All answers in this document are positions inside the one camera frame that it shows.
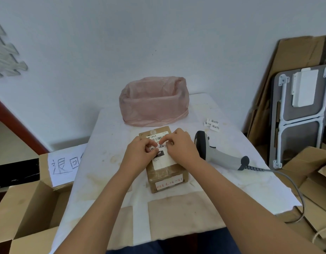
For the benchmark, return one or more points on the person's left thumb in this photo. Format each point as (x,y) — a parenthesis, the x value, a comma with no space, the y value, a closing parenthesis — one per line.
(152,154)

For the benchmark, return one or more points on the grey and black barcode scanner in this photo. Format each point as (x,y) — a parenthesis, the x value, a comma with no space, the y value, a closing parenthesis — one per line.
(218,156)

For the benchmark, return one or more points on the red-brown door frame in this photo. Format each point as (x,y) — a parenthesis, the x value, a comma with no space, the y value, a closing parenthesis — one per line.
(17,124)

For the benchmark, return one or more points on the white table cover sheet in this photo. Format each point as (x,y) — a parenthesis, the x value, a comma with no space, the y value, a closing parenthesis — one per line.
(104,156)

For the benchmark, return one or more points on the flat cardboard sheets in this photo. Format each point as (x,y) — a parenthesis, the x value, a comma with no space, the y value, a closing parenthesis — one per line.
(292,52)

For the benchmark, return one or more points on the person's left hand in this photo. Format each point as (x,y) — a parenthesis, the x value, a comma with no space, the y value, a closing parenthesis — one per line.
(136,157)

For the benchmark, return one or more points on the folded grey table white legs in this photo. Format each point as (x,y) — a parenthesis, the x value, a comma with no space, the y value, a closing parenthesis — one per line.
(300,116)

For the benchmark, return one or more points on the person's right forearm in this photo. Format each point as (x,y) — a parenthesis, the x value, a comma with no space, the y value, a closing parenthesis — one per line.
(239,206)

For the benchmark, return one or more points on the person's right hand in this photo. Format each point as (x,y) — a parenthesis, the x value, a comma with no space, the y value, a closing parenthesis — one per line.
(182,149)

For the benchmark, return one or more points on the open cardboard boxes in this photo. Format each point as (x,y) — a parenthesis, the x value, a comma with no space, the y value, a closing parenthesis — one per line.
(315,182)

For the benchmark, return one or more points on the bin with pink plastic bag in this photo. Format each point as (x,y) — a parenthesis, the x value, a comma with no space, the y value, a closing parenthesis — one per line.
(153,103)

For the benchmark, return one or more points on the person's blue trouser legs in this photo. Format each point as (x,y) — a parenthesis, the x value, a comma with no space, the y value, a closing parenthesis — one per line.
(205,242)

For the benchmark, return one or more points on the cardboard box with paper sign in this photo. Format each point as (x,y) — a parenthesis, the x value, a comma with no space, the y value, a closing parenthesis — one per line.
(44,169)

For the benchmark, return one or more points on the grey foam puzzle mats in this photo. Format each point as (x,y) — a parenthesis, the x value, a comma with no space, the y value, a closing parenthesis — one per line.
(5,58)

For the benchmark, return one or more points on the white handwritten paper sign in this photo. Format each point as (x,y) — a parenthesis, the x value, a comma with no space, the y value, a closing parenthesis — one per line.
(65,166)

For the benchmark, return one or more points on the large open cardboard box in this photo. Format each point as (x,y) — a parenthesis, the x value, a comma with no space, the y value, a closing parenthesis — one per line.
(23,216)

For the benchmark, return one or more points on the small brown cardboard parcel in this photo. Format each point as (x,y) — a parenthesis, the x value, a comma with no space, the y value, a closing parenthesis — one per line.
(167,175)

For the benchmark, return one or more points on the person's right thumb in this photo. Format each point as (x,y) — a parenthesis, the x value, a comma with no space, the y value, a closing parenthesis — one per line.
(171,150)

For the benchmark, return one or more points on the black board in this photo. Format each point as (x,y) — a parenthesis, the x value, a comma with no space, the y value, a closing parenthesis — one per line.
(15,173)

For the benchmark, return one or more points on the person's left forearm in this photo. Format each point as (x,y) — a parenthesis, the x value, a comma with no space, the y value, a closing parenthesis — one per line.
(99,208)

